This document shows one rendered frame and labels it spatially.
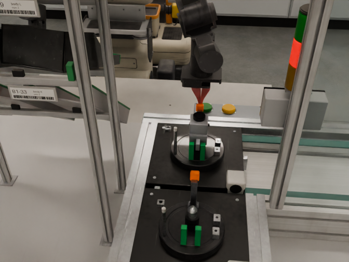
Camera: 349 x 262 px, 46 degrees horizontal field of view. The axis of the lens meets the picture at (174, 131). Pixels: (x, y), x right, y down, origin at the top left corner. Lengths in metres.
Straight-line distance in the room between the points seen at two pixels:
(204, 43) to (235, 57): 2.66
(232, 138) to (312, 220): 0.30
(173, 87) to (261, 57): 2.16
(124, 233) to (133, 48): 0.98
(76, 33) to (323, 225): 0.70
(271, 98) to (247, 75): 2.54
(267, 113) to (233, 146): 0.29
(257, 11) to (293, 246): 3.25
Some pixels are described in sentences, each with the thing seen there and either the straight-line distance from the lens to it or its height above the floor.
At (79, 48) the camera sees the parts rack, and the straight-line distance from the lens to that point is 0.70.
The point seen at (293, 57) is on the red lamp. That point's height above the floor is 1.33.
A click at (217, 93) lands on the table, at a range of 1.52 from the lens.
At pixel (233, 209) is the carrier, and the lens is 0.96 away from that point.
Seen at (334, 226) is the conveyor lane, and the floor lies 0.91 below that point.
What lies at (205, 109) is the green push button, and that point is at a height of 0.97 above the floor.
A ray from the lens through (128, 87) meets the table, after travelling 1.56.
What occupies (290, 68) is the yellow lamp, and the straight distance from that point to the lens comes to 0.80.
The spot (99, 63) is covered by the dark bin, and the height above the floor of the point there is 1.25.
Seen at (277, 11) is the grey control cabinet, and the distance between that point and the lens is 4.13.
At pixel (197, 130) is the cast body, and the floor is 1.07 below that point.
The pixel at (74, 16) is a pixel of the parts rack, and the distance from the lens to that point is 0.68.
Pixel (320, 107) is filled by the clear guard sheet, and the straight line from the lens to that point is 0.83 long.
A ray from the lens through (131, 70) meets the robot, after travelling 1.77.
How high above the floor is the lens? 1.69
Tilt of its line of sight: 38 degrees down
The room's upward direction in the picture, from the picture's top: straight up
